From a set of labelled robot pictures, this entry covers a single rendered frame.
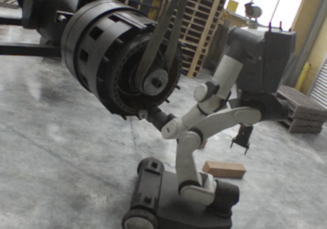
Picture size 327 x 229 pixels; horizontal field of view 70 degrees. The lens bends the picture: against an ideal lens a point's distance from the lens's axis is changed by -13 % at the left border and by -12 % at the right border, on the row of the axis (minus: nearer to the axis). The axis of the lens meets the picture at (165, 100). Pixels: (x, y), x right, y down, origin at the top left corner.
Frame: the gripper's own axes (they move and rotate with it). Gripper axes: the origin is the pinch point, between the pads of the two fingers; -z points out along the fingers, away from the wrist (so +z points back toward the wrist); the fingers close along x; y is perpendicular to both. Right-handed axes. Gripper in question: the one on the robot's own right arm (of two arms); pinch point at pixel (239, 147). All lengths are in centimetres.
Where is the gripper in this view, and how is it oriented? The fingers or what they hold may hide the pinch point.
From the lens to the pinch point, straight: 181.8
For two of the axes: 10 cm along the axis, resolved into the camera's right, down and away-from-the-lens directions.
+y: -5.6, 2.9, -7.8
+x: -8.1, -3.7, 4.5
